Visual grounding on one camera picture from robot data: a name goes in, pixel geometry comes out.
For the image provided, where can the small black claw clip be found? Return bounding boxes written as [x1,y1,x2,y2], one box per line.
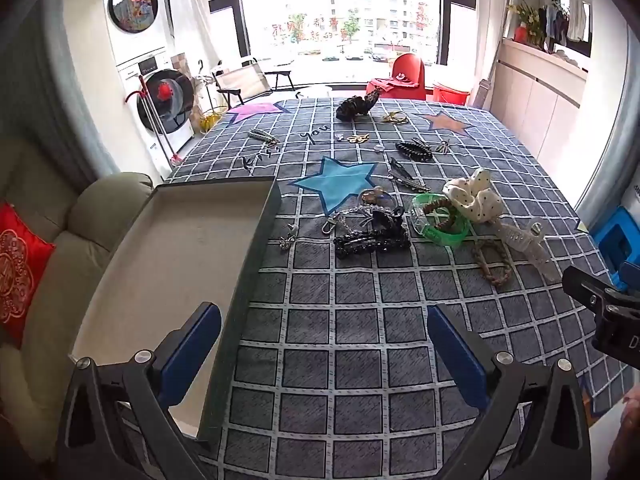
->
[367,205,404,233]

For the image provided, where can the white low cabinet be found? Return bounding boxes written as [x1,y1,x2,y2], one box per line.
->
[489,37,589,163]

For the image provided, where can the long black claw clip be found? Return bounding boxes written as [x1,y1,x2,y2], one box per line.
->
[395,141,434,163]

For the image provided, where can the grey checked star tablecloth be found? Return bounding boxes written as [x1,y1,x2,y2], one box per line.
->
[165,95,637,480]

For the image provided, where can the beige folding chair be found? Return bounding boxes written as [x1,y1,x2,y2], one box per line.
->
[212,57,295,110]

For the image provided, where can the white polka dot scrunchie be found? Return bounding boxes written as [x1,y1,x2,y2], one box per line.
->
[442,167,506,225]

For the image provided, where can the red plastic chair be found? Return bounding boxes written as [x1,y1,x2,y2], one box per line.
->
[367,53,427,101]

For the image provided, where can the yellow flower bouquet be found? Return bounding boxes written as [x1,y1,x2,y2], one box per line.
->
[506,0,546,46]

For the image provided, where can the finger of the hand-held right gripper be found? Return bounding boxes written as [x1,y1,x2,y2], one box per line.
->
[561,265,622,312]

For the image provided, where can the white tumble dryer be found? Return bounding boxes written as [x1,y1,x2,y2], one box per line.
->
[102,0,173,68]

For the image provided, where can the white washing machine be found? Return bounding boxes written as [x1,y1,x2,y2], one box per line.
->
[117,52,197,150]

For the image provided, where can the red bucket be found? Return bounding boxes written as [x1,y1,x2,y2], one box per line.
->
[432,82,471,107]

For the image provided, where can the grey cardboard box tray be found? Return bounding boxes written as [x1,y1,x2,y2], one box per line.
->
[70,177,282,442]

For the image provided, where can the blue plastic crate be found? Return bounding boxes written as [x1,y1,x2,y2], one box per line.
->
[590,205,640,292]

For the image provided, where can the grey curtain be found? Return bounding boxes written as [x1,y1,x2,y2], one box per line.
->
[0,5,123,196]

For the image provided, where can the green translucent bracelet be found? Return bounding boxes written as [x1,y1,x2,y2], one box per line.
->
[411,193,472,247]

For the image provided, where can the black rhinestone barrette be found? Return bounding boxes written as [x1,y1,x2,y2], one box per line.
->
[333,227,412,260]

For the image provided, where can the silver chain keychain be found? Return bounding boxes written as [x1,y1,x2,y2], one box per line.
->
[322,202,381,236]

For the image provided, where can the red handled broom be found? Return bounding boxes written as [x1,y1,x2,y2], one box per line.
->
[125,75,185,165]

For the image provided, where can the person's right forearm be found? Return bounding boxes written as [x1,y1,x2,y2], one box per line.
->
[606,380,640,480]

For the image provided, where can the dark floral scrunchie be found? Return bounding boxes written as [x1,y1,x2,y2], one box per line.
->
[336,91,381,122]

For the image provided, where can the red embroidered cushion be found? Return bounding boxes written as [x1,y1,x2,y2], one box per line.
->
[0,202,57,351]

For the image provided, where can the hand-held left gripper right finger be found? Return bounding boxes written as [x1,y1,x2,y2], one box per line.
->
[427,304,593,480]

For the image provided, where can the clear plastic hair clip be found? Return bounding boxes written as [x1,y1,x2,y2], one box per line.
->
[492,217,558,283]

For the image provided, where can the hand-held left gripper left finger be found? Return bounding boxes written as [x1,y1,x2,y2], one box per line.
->
[55,302,223,480]

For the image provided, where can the yellow wire basket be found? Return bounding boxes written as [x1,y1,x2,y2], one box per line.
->
[198,106,228,134]

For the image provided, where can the hanging clothes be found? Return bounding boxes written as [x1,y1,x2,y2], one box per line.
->
[537,0,593,56]

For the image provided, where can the brown braided hair tie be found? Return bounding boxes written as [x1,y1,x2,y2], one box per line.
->
[472,237,513,288]

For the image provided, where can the beige sofa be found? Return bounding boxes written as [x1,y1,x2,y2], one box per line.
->
[0,135,156,467]

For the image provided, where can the brown round hair clip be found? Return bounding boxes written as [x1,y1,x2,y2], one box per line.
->
[360,186,397,207]

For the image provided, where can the slim black hair clip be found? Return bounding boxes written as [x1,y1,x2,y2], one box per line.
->
[387,156,420,192]

